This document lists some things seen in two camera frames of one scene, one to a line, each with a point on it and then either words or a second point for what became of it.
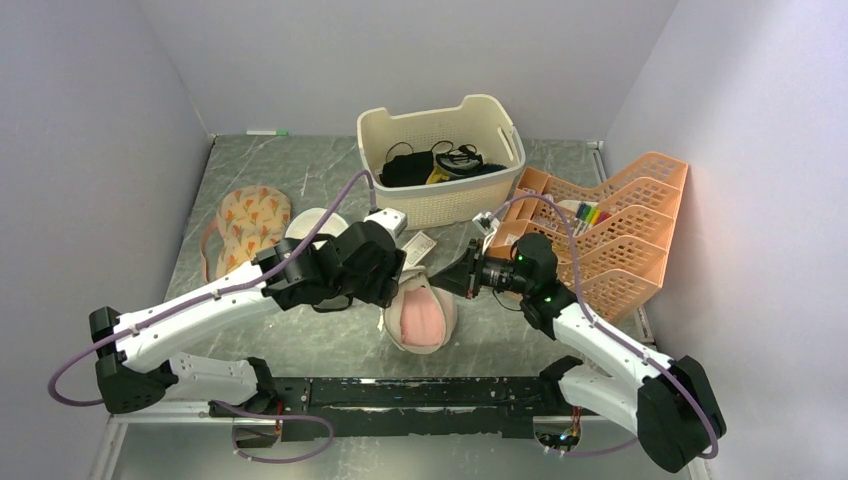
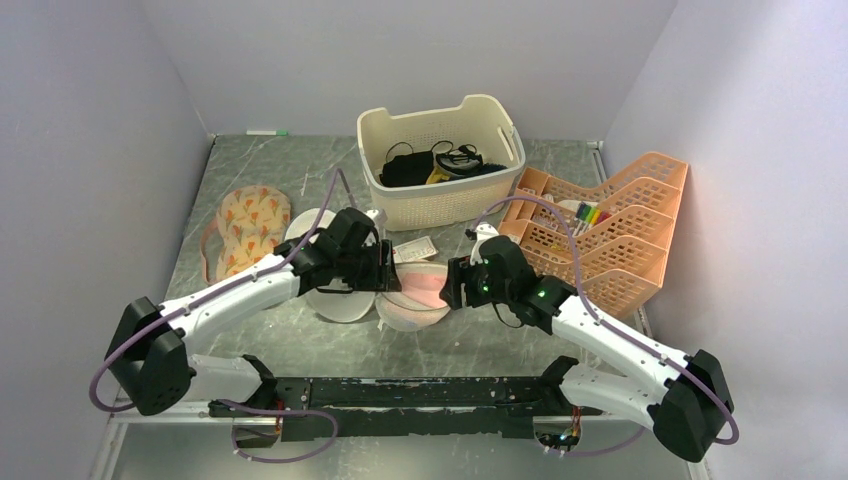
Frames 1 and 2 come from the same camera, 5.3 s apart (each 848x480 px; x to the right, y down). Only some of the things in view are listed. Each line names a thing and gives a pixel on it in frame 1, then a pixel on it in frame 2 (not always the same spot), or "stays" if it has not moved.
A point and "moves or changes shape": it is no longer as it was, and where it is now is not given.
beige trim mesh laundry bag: x=415 y=278 moves or changes shape
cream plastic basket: x=441 y=168 stays
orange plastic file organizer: x=609 y=245 stays
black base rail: x=318 y=409 stays
